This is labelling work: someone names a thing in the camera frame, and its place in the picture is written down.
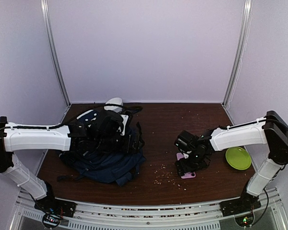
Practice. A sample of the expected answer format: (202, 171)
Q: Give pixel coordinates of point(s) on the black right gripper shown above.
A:
(183, 168)

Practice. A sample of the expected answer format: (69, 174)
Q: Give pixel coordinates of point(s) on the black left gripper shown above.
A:
(135, 148)

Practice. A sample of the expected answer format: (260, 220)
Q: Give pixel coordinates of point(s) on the pink smartphone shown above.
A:
(186, 175)

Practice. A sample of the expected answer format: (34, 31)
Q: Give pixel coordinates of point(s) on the navy blue student backpack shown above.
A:
(99, 156)

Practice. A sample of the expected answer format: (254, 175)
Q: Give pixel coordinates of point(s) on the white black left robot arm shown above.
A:
(15, 137)

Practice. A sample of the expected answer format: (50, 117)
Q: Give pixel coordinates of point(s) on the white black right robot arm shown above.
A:
(269, 130)

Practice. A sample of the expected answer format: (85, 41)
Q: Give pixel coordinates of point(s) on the green plate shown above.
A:
(238, 158)

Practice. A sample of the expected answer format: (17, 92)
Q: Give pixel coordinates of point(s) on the white patterned ceramic bowl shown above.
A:
(114, 104)

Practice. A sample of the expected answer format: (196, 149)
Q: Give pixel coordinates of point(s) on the front aluminium rail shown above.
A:
(196, 216)

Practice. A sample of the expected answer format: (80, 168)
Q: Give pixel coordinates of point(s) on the left aluminium frame post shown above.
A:
(53, 52)

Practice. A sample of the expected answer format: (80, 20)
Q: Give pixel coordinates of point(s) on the aluminium frame post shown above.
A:
(244, 29)
(53, 52)

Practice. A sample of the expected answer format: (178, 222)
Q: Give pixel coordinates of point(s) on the right aluminium frame post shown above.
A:
(244, 29)

